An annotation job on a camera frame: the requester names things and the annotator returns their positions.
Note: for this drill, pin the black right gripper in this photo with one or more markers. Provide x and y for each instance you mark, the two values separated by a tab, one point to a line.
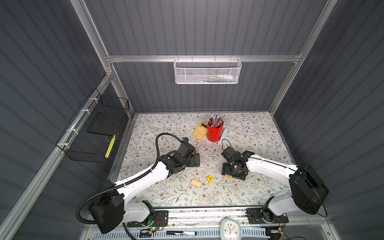
225	170

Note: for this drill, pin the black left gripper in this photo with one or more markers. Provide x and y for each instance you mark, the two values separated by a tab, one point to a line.
192	163

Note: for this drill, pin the printed wooden block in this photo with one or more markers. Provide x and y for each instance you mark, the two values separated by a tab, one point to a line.
229	177

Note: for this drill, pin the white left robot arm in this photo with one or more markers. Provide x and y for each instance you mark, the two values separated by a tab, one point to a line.
111	209

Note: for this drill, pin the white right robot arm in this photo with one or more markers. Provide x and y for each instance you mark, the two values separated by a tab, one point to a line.
307	192

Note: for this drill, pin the ridged wooden block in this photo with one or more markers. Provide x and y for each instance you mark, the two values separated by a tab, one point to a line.
196	183

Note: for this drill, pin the yellow letter cube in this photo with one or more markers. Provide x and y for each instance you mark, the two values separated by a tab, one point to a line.
210	179

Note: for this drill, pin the yellow calculator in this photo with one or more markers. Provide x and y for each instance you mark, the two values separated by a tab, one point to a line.
200	132

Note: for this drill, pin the grey flat eraser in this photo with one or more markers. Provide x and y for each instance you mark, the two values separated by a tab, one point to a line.
224	133

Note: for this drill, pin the red pen cup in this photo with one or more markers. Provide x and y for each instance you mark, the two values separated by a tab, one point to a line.
214	133

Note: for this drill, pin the bundle of pens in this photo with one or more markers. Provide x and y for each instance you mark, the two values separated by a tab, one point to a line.
216	121

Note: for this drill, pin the white analog clock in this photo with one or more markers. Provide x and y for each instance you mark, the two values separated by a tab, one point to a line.
230	229

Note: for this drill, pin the yellow highlighter pen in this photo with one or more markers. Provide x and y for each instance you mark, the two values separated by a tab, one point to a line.
110	147

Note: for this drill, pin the black marker pen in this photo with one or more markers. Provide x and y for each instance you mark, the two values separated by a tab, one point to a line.
181	233

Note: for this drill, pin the black foam pad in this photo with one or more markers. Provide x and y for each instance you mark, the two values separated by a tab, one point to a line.
104	124

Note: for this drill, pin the white wire basket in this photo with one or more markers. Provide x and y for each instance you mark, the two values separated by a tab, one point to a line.
210	71

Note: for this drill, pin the black wire basket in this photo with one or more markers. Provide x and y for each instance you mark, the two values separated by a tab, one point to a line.
79	145

